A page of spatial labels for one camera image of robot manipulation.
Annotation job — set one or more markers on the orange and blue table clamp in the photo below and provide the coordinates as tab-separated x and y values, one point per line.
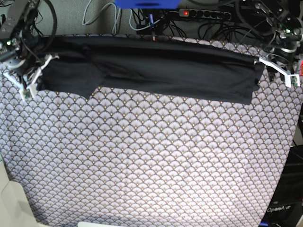
153	22

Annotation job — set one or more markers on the blue plastic mount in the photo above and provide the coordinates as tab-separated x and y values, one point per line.
147	4

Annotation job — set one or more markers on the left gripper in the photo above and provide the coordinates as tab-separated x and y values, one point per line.
290	57

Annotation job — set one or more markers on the patterned fan-print tablecloth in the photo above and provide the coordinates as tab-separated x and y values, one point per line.
130	158

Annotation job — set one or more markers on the blue right edge clamp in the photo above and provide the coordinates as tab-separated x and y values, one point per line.
299	55

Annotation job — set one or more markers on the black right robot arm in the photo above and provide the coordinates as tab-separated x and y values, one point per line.
23	46

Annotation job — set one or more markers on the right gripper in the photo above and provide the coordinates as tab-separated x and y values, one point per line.
24	69

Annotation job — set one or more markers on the beige bin corner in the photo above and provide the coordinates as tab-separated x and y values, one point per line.
14	207

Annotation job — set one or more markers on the white power strip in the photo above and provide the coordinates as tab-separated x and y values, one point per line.
205	14

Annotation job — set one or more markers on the black OpenArm box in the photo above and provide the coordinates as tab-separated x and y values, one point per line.
286	206

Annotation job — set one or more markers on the black T-shirt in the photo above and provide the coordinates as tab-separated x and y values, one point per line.
168	68

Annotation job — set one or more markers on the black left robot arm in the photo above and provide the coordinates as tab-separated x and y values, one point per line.
282	24

